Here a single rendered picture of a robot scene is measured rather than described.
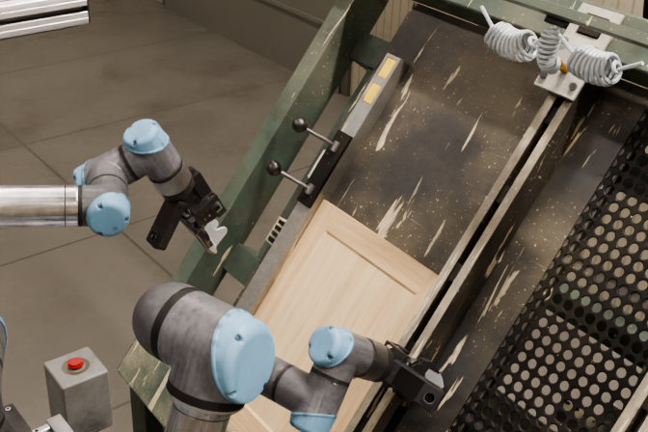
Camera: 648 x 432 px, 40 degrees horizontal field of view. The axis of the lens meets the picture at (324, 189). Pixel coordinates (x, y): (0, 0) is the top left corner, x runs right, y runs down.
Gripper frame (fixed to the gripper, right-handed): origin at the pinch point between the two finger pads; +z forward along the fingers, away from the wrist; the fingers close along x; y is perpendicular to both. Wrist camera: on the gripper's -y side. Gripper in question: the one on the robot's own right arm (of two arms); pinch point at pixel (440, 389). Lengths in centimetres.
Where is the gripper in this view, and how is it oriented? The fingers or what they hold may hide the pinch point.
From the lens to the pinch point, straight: 186.3
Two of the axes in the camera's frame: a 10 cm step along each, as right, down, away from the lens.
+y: -5.7, -3.9, 7.2
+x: -5.2, 8.5, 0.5
